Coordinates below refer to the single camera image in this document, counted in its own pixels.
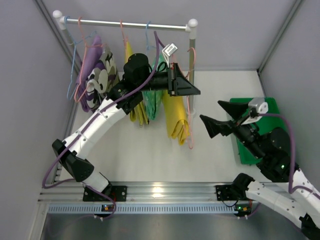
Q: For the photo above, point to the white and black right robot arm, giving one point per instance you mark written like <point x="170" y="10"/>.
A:
<point x="276" y="151"/>

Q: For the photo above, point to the green tie-dye trousers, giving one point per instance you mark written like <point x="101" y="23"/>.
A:
<point x="152" y="102"/>

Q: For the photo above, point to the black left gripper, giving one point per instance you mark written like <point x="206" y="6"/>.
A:
<point x="171" y="80"/>

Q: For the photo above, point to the pink hanger of purple trousers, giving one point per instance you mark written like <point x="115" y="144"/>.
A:
<point x="86" y="47"/>

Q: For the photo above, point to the purple trousers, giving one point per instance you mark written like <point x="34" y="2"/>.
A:
<point x="91" y="59"/>

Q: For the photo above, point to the camouflage trousers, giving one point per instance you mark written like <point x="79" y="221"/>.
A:
<point x="102" y="78"/>

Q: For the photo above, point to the empty light blue hanger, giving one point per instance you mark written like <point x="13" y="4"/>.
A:
<point x="73" y="44"/>

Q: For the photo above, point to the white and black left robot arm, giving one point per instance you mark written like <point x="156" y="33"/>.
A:
<point x="72" y="152"/>

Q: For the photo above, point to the blue hanger of green trousers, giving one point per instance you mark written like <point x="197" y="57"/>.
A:
<point x="148" y="46"/>

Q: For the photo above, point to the aluminium mounting rail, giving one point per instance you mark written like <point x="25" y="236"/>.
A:
<point x="166" y="198"/>

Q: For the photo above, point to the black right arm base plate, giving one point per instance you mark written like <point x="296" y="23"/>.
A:
<point x="232" y="192"/>

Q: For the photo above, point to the green plastic bin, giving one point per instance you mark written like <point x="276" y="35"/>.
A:
<point x="266" y="124"/>

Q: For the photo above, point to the pink hanger of olive trousers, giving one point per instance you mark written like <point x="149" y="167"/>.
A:
<point x="124" y="36"/>

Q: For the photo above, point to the silver clothes rack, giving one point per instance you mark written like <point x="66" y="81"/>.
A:
<point x="125" y="23"/>

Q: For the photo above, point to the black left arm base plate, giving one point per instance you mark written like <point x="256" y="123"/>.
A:
<point x="117" y="193"/>

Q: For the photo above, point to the olive yellow trousers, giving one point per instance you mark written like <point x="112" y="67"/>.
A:
<point x="139" y="112"/>

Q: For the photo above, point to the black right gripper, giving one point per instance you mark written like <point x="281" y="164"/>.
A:
<point x="238" y="122"/>

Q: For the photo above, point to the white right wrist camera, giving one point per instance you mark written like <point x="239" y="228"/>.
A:
<point x="256" y="107"/>

